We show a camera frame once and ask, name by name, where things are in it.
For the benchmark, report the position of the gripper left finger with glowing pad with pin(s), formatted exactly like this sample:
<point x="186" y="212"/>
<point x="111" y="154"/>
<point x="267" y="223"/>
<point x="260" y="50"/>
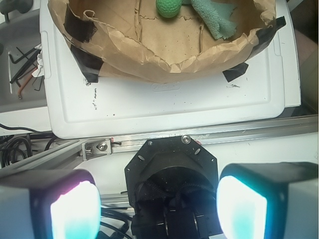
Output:
<point x="49" y="204"/>

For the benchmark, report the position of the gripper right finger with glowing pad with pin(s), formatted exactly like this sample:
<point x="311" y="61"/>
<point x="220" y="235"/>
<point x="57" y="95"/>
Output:
<point x="269" y="200"/>

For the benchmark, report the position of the green dimpled ball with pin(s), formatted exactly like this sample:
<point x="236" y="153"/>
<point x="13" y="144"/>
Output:
<point x="168" y="8"/>

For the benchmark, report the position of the crumpled white paper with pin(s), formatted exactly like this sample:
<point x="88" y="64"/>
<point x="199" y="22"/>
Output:
<point x="39" y="71"/>

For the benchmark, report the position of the black hex keys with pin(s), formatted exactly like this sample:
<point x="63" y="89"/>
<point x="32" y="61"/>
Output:
<point x="30" y="58"/>

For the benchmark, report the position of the brown paper bag bowl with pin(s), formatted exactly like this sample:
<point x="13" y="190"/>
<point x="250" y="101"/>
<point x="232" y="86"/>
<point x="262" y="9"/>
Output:
<point x="129" y="39"/>

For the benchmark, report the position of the green microfiber cloth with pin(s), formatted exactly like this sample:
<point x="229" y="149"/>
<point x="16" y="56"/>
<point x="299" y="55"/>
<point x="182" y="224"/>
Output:
<point x="216" y="17"/>

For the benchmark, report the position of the aluminium frame rail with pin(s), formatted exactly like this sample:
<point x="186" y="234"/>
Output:
<point x="274" y="140"/>

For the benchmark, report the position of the metal corner bracket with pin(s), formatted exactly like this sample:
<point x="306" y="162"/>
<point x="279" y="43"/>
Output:
<point x="96" y="148"/>

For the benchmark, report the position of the orange handled hex key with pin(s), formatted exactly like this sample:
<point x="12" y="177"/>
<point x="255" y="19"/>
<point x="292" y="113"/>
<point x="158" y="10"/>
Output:
<point x="30" y="76"/>

